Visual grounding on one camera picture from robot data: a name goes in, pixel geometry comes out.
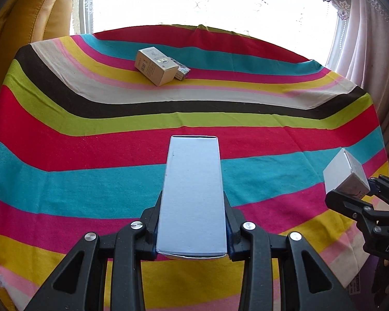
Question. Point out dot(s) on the purple printed sheet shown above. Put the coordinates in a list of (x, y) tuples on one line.
[(363, 285)]

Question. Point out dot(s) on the white cube box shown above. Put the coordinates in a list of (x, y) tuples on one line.
[(343, 175)]

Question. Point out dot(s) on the pale pink curtain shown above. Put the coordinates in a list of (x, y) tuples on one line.
[(369, 39)]

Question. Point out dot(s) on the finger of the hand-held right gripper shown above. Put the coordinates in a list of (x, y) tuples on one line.
[(387, 189), (345, 205)]

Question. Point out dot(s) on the person's right hand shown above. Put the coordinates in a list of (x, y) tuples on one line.
[(385, 281)]

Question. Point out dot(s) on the white lace curtain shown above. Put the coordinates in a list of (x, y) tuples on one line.
[(214, 3)]

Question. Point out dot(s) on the tall plain white box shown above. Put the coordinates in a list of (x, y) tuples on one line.
[(193, 197)]

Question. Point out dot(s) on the yellow leather sofa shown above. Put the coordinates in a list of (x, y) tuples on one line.
[(26, 16)]

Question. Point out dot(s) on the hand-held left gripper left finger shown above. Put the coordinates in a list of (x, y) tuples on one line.
[(150, 233)]

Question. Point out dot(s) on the small silver patterned box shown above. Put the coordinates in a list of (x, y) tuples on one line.
[(182, 72)]

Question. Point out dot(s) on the cream box with label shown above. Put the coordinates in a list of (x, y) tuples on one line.
[(155, 66)]

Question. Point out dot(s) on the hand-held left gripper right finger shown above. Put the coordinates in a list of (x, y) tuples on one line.
[(234, 235)]

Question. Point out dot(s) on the striped colourful blanket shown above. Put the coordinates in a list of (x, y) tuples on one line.
[(116, 155)]

